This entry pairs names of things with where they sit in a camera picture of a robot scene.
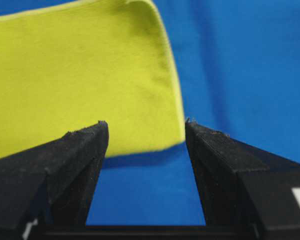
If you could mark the yellow-green microfiber towel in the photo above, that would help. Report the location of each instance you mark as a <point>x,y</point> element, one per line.
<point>65,67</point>

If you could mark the blue table cloth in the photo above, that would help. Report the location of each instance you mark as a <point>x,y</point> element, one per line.
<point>238,66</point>

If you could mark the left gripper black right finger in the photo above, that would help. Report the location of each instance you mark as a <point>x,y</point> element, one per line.
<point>240,185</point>

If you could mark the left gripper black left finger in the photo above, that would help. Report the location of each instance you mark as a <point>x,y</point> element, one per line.
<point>53,183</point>

